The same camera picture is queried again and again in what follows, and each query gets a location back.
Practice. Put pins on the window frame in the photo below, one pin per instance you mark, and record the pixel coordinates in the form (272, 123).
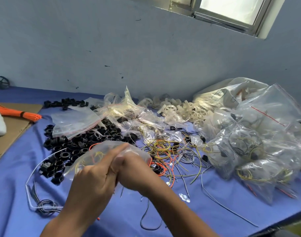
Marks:
(224, 12)

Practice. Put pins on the blue cloth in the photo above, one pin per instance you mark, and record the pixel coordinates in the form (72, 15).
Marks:
(17, 195)

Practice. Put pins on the stack of plastic bags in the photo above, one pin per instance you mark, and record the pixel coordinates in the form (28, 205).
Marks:
(76, 121)

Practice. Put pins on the pile of white plastic wheels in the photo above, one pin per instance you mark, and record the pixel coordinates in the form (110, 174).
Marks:
(180, 108)

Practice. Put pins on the pile of large plastic bags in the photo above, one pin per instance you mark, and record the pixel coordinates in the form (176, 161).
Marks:
(254, 130)

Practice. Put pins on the person's left hand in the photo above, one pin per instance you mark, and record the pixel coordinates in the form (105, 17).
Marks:
(93, 187)

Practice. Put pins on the heap of plastic bags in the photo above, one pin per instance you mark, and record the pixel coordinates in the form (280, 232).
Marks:
(128, 108)

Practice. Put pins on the black round wheel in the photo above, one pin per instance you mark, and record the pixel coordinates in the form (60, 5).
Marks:
(0, 82)

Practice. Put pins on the person's right hand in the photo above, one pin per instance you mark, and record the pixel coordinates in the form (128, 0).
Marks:
(135, 172)

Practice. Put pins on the person's right forearm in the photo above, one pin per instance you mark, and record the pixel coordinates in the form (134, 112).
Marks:
(177, 214)

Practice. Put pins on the brown cardboard sheet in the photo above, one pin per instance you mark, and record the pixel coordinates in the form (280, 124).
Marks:
(12, 135)

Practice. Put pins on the orange tie bundle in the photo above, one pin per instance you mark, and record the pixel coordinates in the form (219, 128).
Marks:
(19, 113)

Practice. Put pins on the pile of black plastic rings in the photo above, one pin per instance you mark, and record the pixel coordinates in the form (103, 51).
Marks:
(71, 145)

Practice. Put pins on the clear zip plastic bag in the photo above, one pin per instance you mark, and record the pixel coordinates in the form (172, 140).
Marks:
(91, 155)

